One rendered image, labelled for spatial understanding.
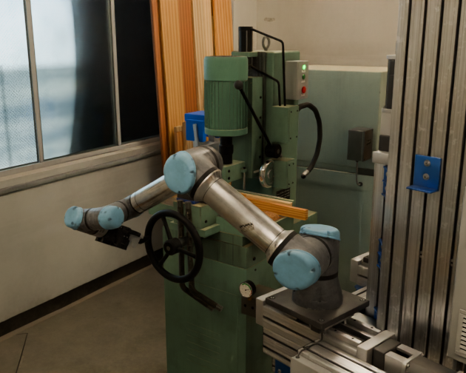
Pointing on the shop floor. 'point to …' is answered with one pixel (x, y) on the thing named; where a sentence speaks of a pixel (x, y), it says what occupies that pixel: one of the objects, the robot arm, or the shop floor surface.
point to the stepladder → (194, 119)
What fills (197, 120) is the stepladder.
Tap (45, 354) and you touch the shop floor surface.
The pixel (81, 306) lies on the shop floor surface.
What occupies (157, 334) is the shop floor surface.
